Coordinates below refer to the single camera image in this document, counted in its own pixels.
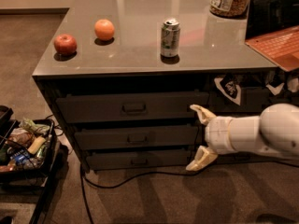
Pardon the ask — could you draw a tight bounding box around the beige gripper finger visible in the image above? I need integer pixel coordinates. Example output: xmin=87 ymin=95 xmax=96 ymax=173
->
xmin=190 ymin=105 xmax=216 ymax=126
xmin=186 ymin=146 xmax=218 ymax=172

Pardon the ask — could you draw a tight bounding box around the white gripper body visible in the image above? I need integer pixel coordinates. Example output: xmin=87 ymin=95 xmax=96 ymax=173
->
xmin=205 ymin=116 xmax=236 ymax=155

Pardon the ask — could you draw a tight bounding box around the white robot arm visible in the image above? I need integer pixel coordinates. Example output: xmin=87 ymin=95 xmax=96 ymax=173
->
xmin=186 ymin=104 xmax=299 ymax=172

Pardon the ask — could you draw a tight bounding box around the white crumpled bag in drawer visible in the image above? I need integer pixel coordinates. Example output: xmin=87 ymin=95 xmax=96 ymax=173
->
xmin=264 ymin=70 xmax=299 ymax=95

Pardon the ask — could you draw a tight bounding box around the grey drawer cabinet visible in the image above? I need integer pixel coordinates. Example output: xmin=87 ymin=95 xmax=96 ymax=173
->
xmin=32 ymin=0 xmax=299 ymax=173

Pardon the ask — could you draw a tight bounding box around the green white soda can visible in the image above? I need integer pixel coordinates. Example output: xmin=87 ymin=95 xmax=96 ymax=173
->
xmin=160 ymin=18 xmax=180 ymax=58

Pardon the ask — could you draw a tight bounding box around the orange laptop keyboard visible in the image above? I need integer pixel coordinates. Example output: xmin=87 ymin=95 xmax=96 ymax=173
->
xmin=245 ymin=25 xmax=299 ymax=72

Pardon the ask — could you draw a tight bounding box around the large snack jar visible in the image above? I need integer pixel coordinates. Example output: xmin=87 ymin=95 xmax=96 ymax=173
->
xmin=210 ymin=0 xmax=249 ymax=18

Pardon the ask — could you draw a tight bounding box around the orange fruit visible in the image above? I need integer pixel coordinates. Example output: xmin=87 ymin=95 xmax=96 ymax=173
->
xmin=94 ymin=20 xmax=115 ymax=41

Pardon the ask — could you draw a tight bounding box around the red apple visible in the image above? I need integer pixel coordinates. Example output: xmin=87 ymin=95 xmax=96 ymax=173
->
xmin=53 ymin=34 xmax=77 ymax=56

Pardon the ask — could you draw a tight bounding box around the yellow snack in bin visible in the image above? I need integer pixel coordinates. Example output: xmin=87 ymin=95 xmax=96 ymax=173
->
xmin=28 ymin=136 xmax=46 ymax=155

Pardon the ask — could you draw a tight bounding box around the green bag in bin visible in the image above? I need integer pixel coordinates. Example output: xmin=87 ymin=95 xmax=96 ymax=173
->
xmin=19 ymin=118 xmax=50 ymax=135

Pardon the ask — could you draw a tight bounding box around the black bin of snacks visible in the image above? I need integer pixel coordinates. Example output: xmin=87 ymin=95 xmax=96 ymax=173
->
xmin=0 ymin=105 xmax=57 ymax=183

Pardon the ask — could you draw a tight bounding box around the blue packet in bin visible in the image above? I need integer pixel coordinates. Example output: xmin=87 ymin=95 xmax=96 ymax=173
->
xmin=11 ymin=150 xmax=30 ymax=165

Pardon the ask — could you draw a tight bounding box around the black floor cable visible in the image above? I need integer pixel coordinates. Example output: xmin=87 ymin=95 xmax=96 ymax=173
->
xmin=79 ymin=161 xmax=299 ymax=224

